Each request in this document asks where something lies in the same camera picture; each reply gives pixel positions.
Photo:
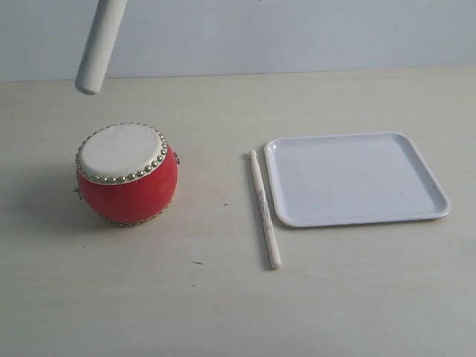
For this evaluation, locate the white wooden drumstick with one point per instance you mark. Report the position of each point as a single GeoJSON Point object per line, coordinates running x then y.
{"type": "Point", "coordinates": [268, 227]}
{"type": "Point", "coordinates": [99, 46]}

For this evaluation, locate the small red drum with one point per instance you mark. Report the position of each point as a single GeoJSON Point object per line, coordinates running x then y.
{"type": "Point", "coordinates": [127, 173]}

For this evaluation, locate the white plastic tray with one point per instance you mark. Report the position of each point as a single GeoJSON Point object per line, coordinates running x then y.
{"type": "Point", "coordinates": [354, 179]}

